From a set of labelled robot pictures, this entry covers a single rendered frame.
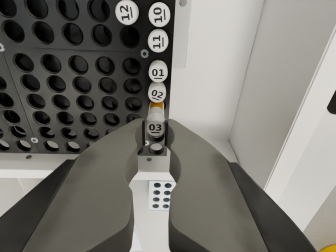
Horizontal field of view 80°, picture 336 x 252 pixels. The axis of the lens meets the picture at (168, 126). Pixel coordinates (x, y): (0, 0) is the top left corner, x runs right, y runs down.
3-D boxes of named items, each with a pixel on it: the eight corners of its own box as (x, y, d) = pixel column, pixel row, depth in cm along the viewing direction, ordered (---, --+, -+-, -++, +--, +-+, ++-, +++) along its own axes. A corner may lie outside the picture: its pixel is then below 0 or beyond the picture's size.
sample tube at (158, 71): (166, 64, 17) (167, 83, 13) (151, 63, 17) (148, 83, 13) (166, 49, 17) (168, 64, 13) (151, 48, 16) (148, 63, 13)
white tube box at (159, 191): (215, 168, 38) (220, 183, 35) (207, 197, 43) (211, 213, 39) (150, 165, 37) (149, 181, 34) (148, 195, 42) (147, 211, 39)
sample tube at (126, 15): (142, -1, 15) (135, -2, 11) (144, 18, 15) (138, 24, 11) (125, 0, 15) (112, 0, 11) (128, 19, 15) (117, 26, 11)
